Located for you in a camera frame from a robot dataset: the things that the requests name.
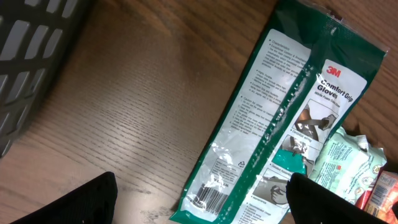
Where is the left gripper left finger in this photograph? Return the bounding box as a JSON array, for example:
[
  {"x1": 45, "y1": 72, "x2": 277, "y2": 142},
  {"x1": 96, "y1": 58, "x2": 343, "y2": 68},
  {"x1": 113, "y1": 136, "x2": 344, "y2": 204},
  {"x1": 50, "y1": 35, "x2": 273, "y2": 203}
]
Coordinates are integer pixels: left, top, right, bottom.
[{"x1": 11, "y1": 171, "x2": 118, "y2": 224}]

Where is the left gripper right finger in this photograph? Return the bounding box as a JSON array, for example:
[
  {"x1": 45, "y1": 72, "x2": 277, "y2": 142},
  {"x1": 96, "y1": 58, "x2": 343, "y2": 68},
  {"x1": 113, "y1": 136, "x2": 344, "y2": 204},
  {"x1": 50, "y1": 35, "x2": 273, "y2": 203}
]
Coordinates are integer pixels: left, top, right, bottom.
[{"x1": 286, "y1": 173, "x2": 387, "y2": 224}]

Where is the light green wipes pack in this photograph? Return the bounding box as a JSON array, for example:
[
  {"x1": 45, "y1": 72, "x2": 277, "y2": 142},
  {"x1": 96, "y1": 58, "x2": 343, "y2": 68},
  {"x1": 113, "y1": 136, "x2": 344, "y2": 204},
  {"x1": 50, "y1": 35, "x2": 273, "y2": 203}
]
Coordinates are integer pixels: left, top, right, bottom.
[{"x1": 309, "y1": 128, "x2": 387, "y2": 204}]

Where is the red snack bag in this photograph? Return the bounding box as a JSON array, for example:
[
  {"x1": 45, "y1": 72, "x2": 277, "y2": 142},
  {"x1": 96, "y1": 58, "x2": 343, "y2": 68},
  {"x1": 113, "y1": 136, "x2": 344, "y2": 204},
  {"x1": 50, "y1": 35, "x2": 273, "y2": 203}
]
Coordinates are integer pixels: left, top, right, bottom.
[{"x1": 355, "y1": 161, "x2": 397, "y2": 210}]

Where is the green and white package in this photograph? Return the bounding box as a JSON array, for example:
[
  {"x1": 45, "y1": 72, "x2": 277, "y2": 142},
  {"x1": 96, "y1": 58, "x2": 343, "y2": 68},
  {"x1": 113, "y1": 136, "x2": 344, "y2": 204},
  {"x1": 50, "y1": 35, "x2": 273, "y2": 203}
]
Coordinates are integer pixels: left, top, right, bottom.
[{"x1": 171, "y1": 0, "x2": 387, "y2": 223}]

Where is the orange and white snack packet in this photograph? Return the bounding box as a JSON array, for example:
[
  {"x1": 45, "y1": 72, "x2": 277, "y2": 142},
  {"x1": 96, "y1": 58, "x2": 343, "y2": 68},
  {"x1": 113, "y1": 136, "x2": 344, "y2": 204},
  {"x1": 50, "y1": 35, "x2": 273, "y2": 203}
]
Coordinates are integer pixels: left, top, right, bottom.
[{"x1": 364, "y1": 171, "x2": 397, "y2": 224}]

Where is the grey plastic mesh basket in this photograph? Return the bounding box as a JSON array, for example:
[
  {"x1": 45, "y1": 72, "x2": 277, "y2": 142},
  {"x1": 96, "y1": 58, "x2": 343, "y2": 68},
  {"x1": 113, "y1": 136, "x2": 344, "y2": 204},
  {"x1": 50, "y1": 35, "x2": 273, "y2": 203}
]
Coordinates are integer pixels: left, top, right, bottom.
[{"x1": 1, "y1": 0, "x2": 94, "y2": 157}]

